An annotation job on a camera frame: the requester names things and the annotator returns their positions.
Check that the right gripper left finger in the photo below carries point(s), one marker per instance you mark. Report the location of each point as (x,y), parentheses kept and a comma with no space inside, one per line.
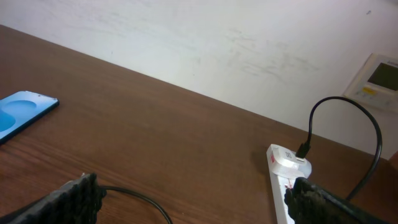
(76,202)

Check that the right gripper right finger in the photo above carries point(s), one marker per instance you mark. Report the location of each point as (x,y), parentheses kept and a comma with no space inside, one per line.
(307,203)

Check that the blue Galaxy smartphone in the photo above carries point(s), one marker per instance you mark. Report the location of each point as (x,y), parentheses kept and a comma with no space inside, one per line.
(21,109)

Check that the white USB charger plug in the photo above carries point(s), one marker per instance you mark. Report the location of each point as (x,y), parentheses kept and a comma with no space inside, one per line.
(284,163)

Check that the white power strip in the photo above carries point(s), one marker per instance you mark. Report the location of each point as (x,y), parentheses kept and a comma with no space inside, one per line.
(279,186)

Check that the white wall thermostat panel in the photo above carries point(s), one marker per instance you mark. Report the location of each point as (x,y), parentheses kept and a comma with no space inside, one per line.
(375,84)

